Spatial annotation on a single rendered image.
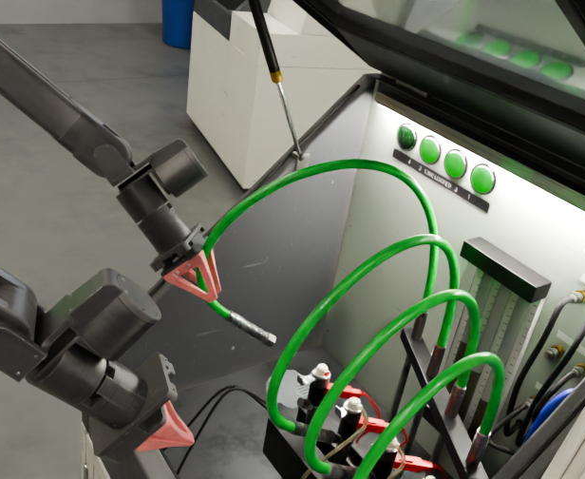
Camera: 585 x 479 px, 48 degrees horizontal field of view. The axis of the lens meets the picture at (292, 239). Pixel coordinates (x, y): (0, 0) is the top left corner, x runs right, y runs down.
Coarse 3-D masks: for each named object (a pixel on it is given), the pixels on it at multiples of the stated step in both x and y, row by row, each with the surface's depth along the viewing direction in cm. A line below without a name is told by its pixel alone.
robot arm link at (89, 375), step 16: (64, 336) 60; (48, 352) 61; (64, 352) 60; (80, 352) 61; (48, 368) 60; (64, 368) 60; (80, 368) 61; (96, 368) 62; (32, 384) 60; (48, 384) 60; (64, 384) 60; (80, 384) 61; (96, 384) 62; (64, 400) 62; (80, 400) 62
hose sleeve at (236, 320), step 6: (234, 312) 102; (228, 318) 102; (234, 318) 102; (240, 318) 103; (234, 324) 102; (240, 324) 103; (246, 324) 103; (252, 324) 104; (246, 330) 103; (252, 330) 104; (258, 330) 104; (258, 336) 105; (264, 336) 105
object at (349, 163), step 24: (312, 168) 92; (336, 168) 92; (360, 168) 94; (384, 168) 94; (264, 192) 92; (432, 216) 100; (216, 240) 94; (432, 264) 105; (432, 288) 107; (216, 312) 101
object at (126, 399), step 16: (112, 368) 64; (144, 368) 69; (160, 368) 68; (112, 384) 63; (128, 384) 65; (144, 384) 67; (160, 384) 66; (96, 400) 63; (112, 400) 63; (128, 400) 64; (144, 400) 66; (160, 400) 65; (96, 416) 64; (112, 416) 64; (128, 416) 65; (144, 416) 65; (96, 432) 68; (112, 432) 66; (128, 432) 65; (96, 448) 66
